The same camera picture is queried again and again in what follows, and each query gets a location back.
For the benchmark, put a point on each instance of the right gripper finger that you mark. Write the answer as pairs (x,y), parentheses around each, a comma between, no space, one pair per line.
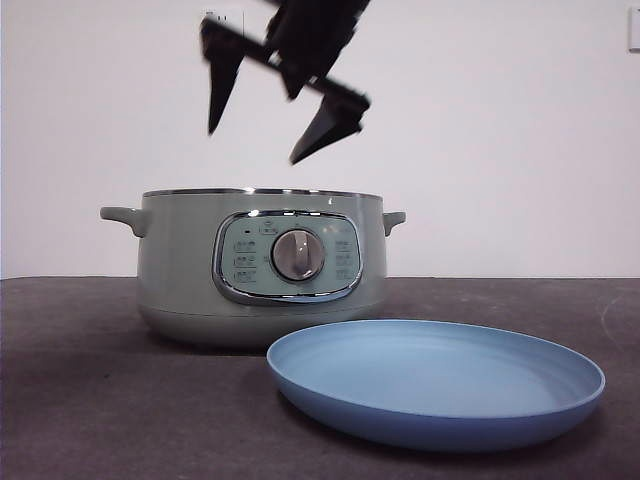
(222,75)
(335,125)

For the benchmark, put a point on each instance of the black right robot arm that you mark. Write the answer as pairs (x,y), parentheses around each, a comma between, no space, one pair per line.
(310,35)

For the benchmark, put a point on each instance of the green electric steamer pot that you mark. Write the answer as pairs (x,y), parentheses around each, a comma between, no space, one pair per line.
(175,265)

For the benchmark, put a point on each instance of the blue round plate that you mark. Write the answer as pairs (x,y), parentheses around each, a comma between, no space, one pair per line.
(435,390)

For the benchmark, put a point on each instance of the white wall power socket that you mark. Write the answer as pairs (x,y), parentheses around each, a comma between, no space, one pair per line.
(227,13)

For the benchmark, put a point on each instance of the white wall switch plate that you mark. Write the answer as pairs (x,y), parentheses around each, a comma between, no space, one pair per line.
(635,31)

